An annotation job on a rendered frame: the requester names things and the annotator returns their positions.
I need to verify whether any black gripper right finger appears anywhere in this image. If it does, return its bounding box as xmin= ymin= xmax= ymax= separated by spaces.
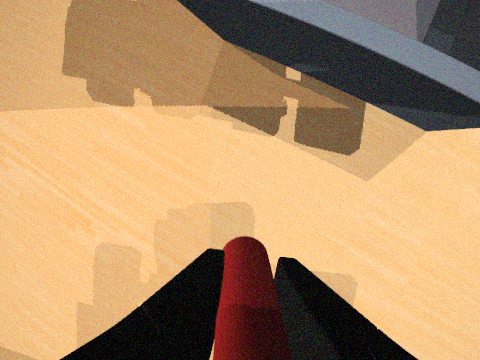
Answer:
xmin=275 ymin=257 xmax=419 ymax=360

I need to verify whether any red peg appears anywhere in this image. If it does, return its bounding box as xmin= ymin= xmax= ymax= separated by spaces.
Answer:
xmin=212 ymin=236 xmax=292 ymax=360

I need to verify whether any dark grey open box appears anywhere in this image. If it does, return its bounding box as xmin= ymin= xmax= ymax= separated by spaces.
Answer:
xmin=177 ymin=0 xmax=480 ymax=132

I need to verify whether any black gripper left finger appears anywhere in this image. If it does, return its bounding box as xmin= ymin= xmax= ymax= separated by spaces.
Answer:
xmin=60 ymin=248 xmax=224 ymax=360

